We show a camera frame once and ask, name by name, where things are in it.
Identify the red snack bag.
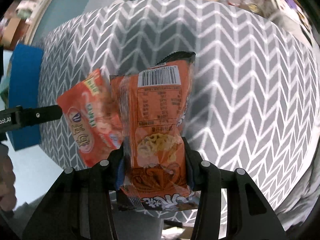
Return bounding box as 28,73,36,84
57,69,123,167

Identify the person left hand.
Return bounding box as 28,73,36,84
0,143,17,212

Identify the blue cardboard box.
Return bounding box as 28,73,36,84
8,44,43,151

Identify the clear plastic bag pile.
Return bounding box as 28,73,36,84
227,0,261,14

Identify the grey chevron fabric ottoman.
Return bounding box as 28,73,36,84
39,0,319,208

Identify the orange snack bag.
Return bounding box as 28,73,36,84
110,51,199,211

